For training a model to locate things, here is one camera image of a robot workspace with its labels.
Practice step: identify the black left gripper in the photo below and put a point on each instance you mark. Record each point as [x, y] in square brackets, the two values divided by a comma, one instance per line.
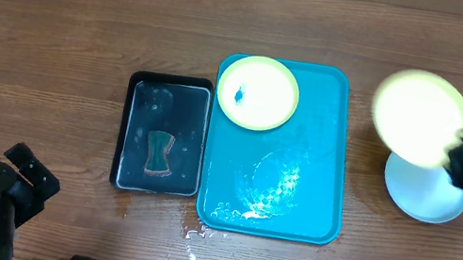
[31, 199]

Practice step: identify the light blue plate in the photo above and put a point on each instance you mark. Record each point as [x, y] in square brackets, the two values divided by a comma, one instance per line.
[427, 195]

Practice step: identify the yellow-green plate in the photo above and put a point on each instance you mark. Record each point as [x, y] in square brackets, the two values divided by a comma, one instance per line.
[419, 116]
[257, 93]

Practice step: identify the green and orange sponge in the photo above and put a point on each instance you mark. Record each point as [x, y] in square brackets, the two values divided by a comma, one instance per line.
[159, 145]

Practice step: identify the black water tray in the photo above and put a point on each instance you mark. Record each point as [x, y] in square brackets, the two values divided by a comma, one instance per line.
[178, 105]

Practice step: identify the teal plastic tray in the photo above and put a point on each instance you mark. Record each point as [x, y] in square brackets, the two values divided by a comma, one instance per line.
[286, 182]

